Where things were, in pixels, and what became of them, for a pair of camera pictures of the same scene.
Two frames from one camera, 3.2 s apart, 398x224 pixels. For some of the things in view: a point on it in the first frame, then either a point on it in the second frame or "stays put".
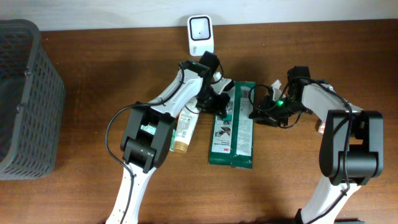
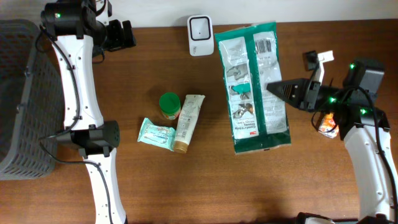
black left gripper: x=219 y=107 -> x=120 y=42
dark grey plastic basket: x=32 y=103 stays put
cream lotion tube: x=187 y=121 stays put
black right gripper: x=267 y=116 -> x=302 y=85
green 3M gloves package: x=232 y=136 -> x=250 y=61
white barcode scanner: x=200 y=33 stays put
